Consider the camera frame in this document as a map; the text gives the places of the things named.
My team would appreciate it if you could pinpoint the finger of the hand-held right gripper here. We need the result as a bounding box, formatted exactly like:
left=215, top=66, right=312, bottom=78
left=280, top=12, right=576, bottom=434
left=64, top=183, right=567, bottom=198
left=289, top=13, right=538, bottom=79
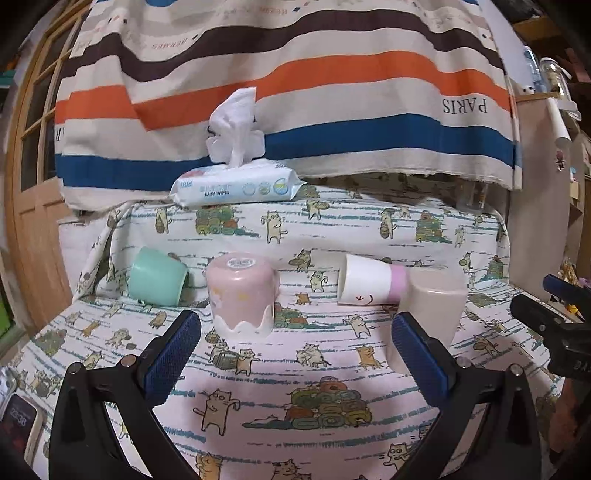
left=543, top=274, right=591, bottom=320
left=510, top=294, right=591, bottom=380

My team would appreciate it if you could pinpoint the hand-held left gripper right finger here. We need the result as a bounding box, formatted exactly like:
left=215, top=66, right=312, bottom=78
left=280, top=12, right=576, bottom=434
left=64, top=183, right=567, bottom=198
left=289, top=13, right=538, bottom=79
left=392, top=311, right=542, bottom=480

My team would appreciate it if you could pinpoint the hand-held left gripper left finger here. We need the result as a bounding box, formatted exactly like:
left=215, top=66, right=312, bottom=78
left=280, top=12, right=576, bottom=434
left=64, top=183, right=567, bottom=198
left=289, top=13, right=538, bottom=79
left=48, top=310, right=202, bottom=480

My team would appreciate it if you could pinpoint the white cup with pink band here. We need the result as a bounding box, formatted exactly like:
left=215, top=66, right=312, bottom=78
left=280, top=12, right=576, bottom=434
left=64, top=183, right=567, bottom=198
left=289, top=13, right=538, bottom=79
left=338, top=253, right=408, bottom=306

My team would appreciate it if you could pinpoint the beige cup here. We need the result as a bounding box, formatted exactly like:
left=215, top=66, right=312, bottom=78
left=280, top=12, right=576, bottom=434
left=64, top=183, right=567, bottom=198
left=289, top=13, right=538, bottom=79
left=387, top=270, right=468, bottom=376

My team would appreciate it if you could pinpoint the mint green cup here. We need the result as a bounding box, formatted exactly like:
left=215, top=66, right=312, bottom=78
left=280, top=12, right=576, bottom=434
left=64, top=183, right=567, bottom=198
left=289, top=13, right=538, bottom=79
left=128, top=246, right=189, bottom=306

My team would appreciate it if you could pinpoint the pink cup with white rim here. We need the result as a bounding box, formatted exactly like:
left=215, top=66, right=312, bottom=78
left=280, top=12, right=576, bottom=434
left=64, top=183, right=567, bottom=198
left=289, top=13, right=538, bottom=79
left=204, top=252, right=280, bottom=340

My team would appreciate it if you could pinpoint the wooden shelf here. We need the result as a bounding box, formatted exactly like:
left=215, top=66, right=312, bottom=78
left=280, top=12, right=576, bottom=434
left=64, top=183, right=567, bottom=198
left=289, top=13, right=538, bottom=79
left=507, top=91, right=591, bottom=283

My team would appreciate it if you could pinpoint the cat printed cloth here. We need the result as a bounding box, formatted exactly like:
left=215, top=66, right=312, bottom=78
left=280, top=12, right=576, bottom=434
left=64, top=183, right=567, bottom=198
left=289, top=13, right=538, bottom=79
left=0, top=182, right=570, bottom=480

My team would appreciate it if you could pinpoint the smartphone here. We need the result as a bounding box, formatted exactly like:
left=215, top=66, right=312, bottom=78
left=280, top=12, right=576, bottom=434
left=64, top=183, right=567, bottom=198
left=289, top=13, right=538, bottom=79
left=0, top=392, right=45, bottom=472

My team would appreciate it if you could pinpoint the white paper tube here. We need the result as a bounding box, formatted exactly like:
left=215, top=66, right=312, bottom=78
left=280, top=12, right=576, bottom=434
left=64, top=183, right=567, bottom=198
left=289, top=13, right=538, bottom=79
left=547, top=96, right=574, bottom=149

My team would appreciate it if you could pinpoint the baby wipes pack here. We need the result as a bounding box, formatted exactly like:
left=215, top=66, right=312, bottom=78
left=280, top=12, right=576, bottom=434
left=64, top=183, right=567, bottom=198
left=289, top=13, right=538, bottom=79
left=169, top=87, right=307, bottom=209

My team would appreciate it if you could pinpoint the wooden door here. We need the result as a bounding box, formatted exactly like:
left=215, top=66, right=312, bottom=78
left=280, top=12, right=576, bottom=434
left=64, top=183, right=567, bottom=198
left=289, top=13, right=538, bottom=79
left=4, top=0, right=95, bottom=320

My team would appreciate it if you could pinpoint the clear jar with white lid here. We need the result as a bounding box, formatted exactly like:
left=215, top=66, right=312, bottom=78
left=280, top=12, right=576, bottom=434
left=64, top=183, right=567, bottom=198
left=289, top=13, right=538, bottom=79
left=539, top=57, right=571, bottom=100

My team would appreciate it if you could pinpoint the blue bottle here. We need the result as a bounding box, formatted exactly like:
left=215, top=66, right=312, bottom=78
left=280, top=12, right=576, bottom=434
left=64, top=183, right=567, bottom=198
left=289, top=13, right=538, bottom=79
left=523, top=45, right=541, bottom=96

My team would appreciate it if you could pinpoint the striped cloth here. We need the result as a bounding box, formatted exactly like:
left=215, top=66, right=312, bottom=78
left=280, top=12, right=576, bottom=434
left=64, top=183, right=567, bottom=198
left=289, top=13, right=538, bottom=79
left=54, top=0, right=525, bottom=212

